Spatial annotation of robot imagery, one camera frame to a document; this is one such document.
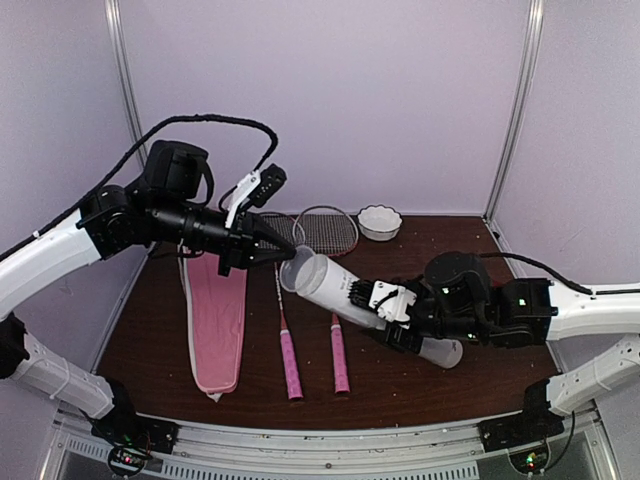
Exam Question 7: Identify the pink racket bag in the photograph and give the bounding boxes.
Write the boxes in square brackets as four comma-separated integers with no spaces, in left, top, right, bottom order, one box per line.
[178,254,247,402]

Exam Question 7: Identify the white shuttlecock tube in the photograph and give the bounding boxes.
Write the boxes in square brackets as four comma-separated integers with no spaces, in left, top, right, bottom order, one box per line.
[280,246,463,369]

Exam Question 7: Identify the pink badminton racket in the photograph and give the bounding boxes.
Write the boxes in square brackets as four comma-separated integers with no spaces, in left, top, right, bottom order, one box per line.
[261,212,304,401]
[293,205,359,395]

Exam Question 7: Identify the clear tube lid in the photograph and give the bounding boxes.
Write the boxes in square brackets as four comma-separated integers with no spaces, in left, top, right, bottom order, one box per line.
[279,245,316,293]

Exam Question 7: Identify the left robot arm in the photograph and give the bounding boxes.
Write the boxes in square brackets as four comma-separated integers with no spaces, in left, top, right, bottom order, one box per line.
[1,140,295,444]

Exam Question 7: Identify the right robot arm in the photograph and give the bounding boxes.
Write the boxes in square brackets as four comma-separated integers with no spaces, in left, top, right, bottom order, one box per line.
[348,251,639,442]

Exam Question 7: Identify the white scalloped bowl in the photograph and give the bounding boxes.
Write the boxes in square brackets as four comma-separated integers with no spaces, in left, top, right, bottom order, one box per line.
[357,205,403,242]

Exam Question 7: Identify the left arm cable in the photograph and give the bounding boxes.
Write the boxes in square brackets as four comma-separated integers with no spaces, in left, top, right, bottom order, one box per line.
[0,113,279,261]

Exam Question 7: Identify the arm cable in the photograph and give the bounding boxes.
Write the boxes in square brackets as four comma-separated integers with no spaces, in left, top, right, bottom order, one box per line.
[0,113,279,261]
[479,252,596,297]

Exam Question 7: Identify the metal base rail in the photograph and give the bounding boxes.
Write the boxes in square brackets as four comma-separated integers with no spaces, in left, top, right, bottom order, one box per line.
[35,403,622,479]

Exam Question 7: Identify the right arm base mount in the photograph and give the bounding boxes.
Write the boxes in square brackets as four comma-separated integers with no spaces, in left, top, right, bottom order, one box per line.
[477,412,564,476]

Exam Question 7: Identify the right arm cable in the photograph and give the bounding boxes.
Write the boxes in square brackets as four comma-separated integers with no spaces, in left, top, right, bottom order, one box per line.
[479,252,596,297]

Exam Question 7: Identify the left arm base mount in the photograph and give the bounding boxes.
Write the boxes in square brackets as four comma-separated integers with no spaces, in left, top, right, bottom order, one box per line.
[88,416,179,478]

